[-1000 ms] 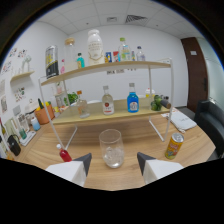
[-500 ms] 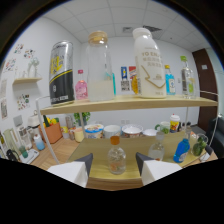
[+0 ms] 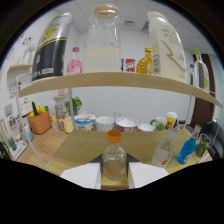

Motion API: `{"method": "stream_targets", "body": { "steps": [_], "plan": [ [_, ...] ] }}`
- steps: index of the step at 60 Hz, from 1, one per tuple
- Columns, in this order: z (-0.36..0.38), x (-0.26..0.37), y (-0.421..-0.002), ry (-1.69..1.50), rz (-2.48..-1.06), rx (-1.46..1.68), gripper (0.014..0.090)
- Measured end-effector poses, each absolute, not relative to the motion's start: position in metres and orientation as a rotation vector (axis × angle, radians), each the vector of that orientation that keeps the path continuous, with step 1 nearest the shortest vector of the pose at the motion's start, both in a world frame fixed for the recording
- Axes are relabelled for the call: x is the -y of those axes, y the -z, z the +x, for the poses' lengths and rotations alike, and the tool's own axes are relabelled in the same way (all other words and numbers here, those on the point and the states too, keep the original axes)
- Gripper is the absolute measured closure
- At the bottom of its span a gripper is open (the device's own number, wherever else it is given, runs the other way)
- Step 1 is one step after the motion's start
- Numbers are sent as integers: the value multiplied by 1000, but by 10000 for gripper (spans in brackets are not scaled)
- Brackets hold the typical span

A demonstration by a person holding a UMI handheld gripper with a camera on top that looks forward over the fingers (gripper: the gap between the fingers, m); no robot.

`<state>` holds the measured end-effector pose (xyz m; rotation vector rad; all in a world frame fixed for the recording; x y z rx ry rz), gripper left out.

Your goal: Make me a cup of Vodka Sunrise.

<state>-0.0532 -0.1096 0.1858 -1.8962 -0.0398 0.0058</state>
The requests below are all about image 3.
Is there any amber liquid bottle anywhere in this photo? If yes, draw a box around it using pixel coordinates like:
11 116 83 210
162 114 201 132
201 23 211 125
136 46 154 75

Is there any wooden wall shelf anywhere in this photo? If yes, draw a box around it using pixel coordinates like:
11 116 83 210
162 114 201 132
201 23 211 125
7 63 33 74

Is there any large glass jar cork lid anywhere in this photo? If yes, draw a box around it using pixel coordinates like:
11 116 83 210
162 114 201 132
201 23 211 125
82 4 122 74

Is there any white bowl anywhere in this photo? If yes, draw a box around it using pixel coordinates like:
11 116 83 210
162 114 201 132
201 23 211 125
95 115 115 132

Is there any red patterned bowl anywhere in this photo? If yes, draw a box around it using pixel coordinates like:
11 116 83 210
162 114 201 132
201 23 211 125
114 116 139 133

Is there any glass jar of limes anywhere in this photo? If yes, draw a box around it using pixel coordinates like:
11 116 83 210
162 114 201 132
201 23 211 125
194 133 212 158

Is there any green white mug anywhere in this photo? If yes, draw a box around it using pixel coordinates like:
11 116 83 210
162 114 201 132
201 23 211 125
150 116 167 132

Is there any clear bottle blue cap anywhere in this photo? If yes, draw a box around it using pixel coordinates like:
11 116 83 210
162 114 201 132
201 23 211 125
188 63 196 86

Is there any two-tier wooden shelf rack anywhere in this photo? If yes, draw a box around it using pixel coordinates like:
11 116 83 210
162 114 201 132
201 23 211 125
14 71 224 188

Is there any green potted plant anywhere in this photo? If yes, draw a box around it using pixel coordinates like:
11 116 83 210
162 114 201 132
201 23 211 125
64 96 83 116

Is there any white tray with green cup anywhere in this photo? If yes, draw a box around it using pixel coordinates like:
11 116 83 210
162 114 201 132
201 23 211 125
8 133 28 160

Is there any clear bottle red label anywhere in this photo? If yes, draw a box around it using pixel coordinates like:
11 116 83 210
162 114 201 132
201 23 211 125
148 128 179 168

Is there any blue liquid bottle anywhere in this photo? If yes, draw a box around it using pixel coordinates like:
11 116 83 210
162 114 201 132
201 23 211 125
176 124 203 165

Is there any white cup blue band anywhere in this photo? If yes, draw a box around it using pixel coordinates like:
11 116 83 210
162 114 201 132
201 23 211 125
22 123 34 142

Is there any pale yellow cup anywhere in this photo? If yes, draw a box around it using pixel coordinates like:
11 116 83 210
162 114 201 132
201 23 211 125
63 117 74 134

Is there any white cup red lid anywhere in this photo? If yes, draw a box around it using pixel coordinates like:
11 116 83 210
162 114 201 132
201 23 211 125
165 109 178 129

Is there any blue rimmed bowl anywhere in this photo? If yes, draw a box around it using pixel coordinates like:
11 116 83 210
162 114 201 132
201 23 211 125
73 114 97 132

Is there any clear bottle orange cap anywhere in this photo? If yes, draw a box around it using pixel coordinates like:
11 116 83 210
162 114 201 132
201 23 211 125
101 129 128 181

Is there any brown door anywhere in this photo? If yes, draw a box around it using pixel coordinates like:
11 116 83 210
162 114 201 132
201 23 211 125
193 54 216 129

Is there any black office chair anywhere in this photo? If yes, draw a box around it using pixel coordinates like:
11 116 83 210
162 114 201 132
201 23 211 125
199 119 224 159

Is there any small pink bottle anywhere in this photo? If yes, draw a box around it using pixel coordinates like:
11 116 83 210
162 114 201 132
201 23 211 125
66 46 83 76

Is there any black silver tall can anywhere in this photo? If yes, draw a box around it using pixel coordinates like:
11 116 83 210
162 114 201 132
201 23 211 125
30 12 75 83

